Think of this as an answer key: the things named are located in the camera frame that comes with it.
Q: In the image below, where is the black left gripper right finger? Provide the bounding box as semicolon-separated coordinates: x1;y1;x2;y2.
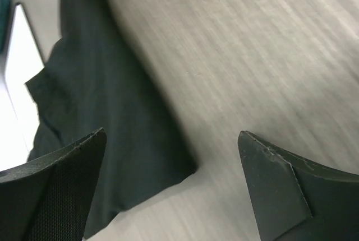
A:
238;131;358;240

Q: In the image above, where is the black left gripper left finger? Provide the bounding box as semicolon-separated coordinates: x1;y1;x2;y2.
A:
1;128;107;240

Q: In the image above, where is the black floral print t-shirt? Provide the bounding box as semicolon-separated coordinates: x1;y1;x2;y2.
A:
26;0;198;238

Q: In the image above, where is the white tray board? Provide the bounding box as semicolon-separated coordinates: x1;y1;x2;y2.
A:
4;3;44;165

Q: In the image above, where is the teal laundry basket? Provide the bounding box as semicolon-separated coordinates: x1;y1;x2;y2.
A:
0;0;11;53

